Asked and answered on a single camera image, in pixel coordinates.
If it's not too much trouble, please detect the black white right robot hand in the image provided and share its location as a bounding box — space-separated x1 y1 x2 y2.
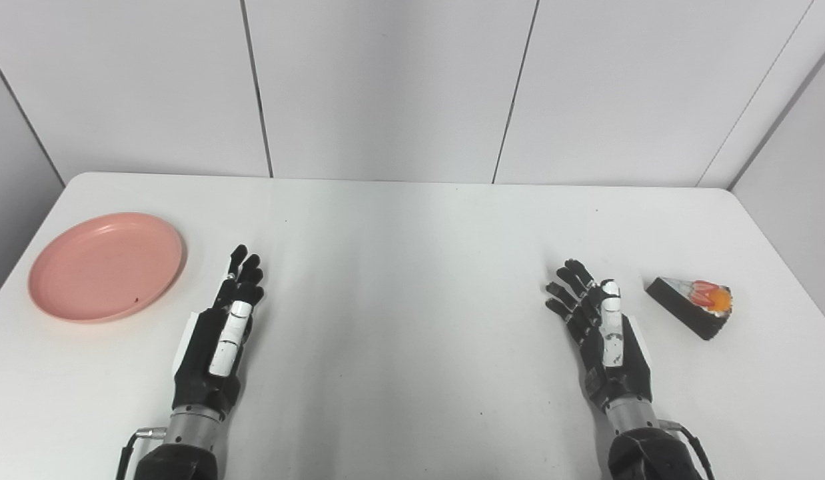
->
544 259 653 409

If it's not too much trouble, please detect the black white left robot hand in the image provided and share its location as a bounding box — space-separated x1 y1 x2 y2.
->
171 244 265 417

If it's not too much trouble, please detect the chocolate cake slice with fruit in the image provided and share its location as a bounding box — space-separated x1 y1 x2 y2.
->
644 277 733 341

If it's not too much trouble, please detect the pink round plate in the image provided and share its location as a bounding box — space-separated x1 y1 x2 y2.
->
28 212 187 324

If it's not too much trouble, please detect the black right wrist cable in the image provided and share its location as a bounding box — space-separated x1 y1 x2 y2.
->
658 420 717 480

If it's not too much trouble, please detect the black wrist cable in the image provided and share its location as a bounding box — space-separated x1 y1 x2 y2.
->
658 420 717 480
116 427 168 480

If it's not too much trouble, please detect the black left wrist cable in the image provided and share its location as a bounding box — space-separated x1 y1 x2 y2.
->
116 427 168 480

